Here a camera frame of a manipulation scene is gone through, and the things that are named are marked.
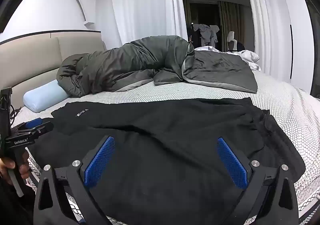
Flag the beige padded headboard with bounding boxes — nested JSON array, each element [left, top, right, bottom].
[[0, 29, 107, 121]]

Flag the black pants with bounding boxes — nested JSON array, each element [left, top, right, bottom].
[[25, 97, 307, 225]]

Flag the bed with honeycomb sheet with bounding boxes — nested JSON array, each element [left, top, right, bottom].
[[11, 70, 320, 225]]

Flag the white curtain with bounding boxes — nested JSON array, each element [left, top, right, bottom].
[[241, 0, 293, 88], [110, 0, 188, 46]]

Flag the person's left hand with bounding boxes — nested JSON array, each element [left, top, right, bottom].
[[0, 151, 32, 186]]

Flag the white crumpled blanket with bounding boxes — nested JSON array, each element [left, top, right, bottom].
[[195, 45, 262, 72]]

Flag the dark grey duvet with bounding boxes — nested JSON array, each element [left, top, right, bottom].
[[56, 35, 258, 98]]

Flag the pile of grey clothes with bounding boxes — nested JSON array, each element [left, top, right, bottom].
[[191, 23, 221, 47]]

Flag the white wardrobe door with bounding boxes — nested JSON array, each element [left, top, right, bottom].
[[285, 0, 315, 96]]

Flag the white chair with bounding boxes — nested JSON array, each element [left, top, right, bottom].
[[226, 31, 238, 53]]

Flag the light blue pillow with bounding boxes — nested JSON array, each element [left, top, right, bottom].
[[23, 79, 69, 113]]

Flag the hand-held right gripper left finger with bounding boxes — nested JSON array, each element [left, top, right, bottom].
[[34, 136, 116, 225]]

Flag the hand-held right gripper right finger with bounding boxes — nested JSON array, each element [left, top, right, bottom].
[[216, 137, 299, 225]]

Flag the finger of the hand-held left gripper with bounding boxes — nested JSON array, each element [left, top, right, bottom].
[[15, 118, 43, 133], [24, 122, 54, 138]]

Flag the brown striped curtain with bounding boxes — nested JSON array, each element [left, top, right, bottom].
[[183, 0, 192, 38], [217, 1, 247, 48]]

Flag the black cable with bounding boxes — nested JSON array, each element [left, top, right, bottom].
[[9, 104, 22, 128]]

